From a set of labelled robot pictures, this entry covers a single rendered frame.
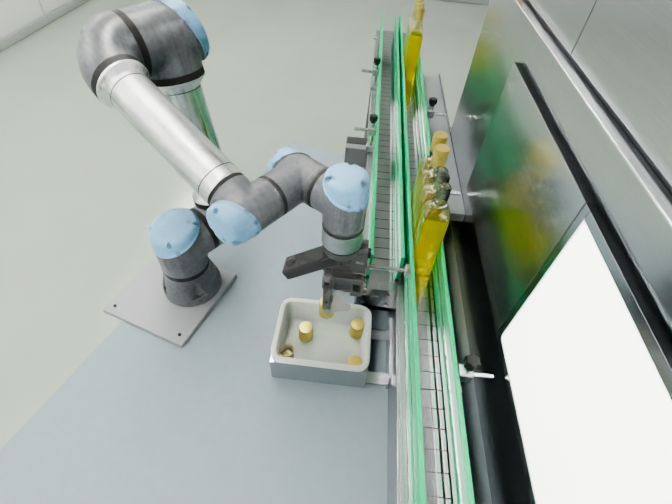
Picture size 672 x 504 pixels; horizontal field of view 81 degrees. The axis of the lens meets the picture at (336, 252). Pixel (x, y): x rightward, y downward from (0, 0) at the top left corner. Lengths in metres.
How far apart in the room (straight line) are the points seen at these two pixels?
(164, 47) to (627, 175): 0.75
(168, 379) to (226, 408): 0.16
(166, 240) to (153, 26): 0.42
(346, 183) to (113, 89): 0.41
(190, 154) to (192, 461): 0.61
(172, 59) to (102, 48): 0.12
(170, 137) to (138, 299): 0.58
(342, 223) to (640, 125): 0.41
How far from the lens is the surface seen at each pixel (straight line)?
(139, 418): 1.02
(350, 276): 0.76
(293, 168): 0.68
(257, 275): 1.17
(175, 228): 0.98
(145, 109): 0.73
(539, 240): 0.73
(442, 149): 0.95
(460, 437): 0.77
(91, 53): 0.81
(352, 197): 0.62
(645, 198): 0.56
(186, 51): 0.88
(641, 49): 0.69
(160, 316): 1.12
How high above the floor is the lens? 1.65
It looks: 47 degrees down
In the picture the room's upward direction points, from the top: 5 degrees clockwise
